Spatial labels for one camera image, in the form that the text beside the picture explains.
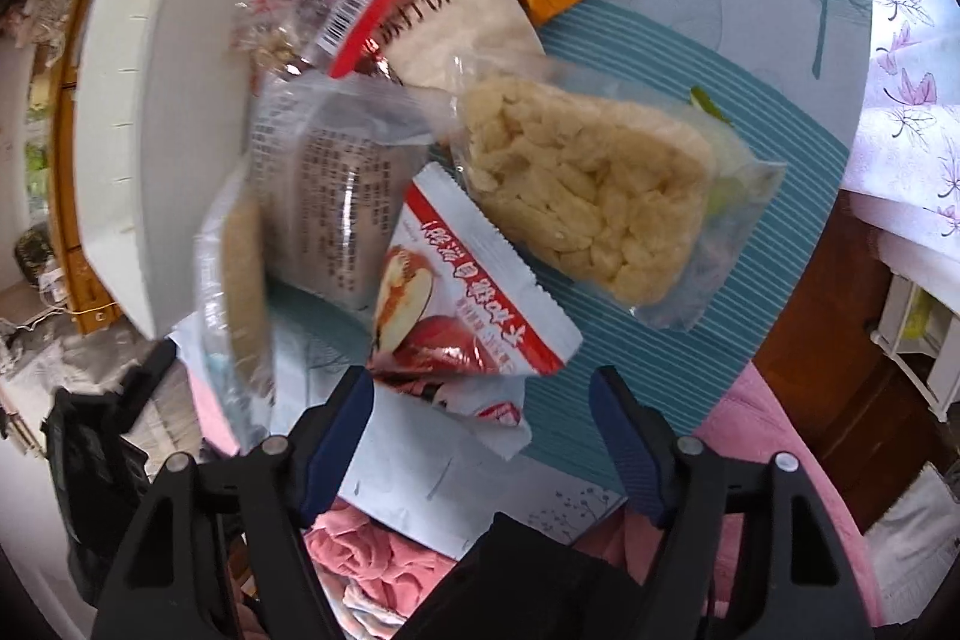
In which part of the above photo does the black bag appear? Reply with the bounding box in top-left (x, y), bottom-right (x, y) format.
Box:
top-left (43, 338), bottom-right (178, 606)

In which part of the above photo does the teal striped placemat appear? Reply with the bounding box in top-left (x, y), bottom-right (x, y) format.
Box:
top-left (265, 0), bottom-right (853, 495)

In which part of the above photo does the wooden desk with drawers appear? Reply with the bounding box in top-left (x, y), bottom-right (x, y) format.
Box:
top-left (49, 0), bottom-right (122, 335)

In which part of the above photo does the red apple snack packet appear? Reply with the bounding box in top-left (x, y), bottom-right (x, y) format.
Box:
top-left (370, 163), bottom-right (583, 429)

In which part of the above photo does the pink bed quilt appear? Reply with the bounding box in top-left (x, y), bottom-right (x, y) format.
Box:
top-left (187, 360), bottom-right (887, 640)

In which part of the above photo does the white plastic storage bin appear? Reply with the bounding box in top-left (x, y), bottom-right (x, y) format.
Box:
top-left (73, 0), bottom-right (251, 339)

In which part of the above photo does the tree pattern tablecloth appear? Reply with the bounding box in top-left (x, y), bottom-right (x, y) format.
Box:
top-left (343, 0), bottom-right (872, 557)

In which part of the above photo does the yellow rice cracker packet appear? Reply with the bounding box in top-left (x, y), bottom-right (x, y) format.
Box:
top-left (451, 50), bottom-right (786, 330)

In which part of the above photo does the beige soda cracker packet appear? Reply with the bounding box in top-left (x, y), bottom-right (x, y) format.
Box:
top-left (358, 0), bottom-right (544, 92)

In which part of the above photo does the round rice cake packet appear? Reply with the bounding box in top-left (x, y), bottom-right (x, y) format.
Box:
top-left (194, 159), bottom-right (275, 452)

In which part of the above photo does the clear printed biscuit packet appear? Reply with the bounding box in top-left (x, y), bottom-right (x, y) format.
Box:
top-left (251, 71), bottom-right (457, 312)

